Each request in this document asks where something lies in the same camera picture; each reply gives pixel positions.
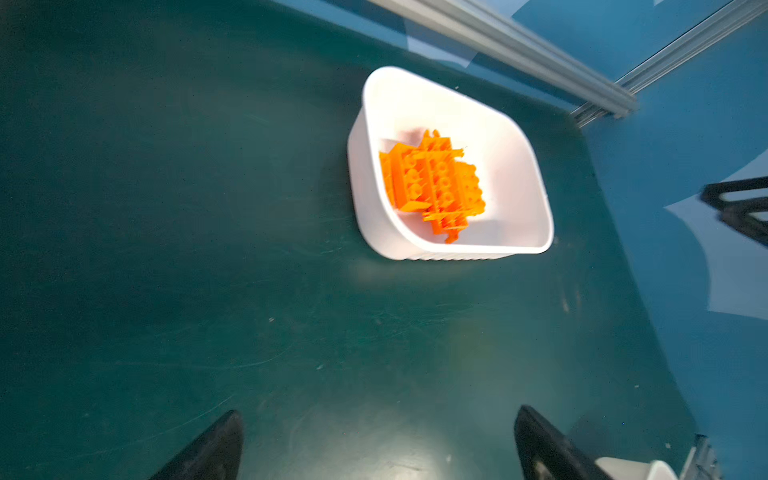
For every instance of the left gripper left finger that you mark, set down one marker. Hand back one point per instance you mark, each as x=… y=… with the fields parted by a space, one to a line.
x=214 y=454

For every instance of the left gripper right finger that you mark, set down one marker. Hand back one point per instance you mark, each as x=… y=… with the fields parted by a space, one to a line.
x=545 y=453

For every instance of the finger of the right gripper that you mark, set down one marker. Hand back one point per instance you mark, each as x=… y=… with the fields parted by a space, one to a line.
x=739 y=215

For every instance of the orange lego chassis piece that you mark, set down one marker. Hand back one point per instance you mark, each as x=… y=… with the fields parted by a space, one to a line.
x=442 y=188

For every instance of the near white plastic bin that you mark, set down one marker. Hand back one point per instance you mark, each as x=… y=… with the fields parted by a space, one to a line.
x=621 y=469

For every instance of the white plastic bin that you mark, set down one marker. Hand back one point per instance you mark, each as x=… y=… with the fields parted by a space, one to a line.
x=621 y=469
x=398 y=107

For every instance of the far white plastic bin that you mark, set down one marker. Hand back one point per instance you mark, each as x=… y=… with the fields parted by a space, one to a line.
x=398 y=107

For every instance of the aluminium frame rear bar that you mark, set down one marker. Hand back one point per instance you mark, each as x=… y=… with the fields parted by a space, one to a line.
x=479 y=27

